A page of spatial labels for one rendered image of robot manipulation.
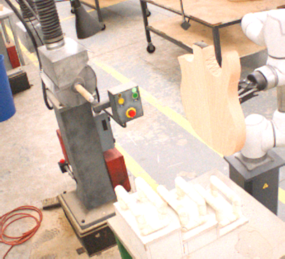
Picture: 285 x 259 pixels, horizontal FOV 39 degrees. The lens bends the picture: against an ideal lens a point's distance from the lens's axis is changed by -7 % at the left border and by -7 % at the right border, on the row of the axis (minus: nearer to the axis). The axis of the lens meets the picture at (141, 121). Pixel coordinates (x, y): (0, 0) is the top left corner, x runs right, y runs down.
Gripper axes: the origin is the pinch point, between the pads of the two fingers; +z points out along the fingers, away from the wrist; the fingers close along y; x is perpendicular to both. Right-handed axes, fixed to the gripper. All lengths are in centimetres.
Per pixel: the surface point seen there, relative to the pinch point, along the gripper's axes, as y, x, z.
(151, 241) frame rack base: -13, -35, 39
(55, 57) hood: 73, 7, 36
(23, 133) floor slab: 307, -146, 52
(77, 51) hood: 70, 7, 26
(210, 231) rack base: -13, -46, 15
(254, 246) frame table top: -25, -53, 4
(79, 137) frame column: 112, -61, 28
